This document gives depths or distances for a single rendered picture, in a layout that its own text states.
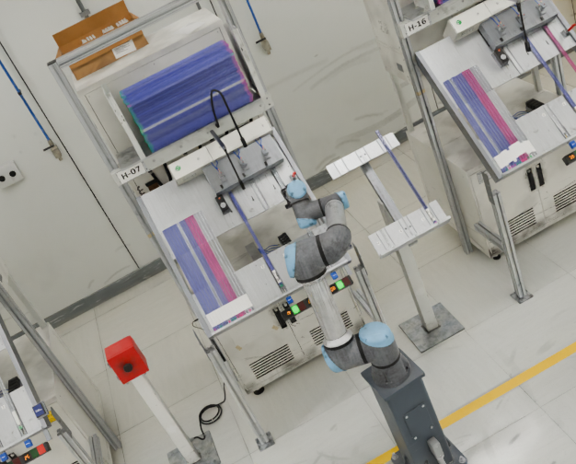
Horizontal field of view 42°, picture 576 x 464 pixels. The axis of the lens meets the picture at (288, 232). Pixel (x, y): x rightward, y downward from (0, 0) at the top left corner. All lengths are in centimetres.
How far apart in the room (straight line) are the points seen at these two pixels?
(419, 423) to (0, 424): 172
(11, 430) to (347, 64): 311
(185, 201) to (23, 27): 172
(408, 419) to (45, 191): 286
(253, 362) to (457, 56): 176
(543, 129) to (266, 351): 167
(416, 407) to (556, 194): 162
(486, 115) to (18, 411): 240
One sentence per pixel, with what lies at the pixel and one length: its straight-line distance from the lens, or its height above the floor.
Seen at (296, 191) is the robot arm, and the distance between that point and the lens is 294.
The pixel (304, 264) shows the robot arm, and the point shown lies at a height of 114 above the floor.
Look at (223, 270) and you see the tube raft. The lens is 324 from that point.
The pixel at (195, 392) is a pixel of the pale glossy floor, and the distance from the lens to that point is 414.
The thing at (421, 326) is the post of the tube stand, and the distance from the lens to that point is 386.
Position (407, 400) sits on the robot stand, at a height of 46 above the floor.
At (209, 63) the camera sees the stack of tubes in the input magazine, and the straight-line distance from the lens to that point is 321.
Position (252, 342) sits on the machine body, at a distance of 368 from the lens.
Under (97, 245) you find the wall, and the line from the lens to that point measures 510.
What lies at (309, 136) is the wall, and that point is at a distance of 515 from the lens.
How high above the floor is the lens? 259
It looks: 31 degrees down
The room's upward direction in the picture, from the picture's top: 25 degrees counter-clockwise
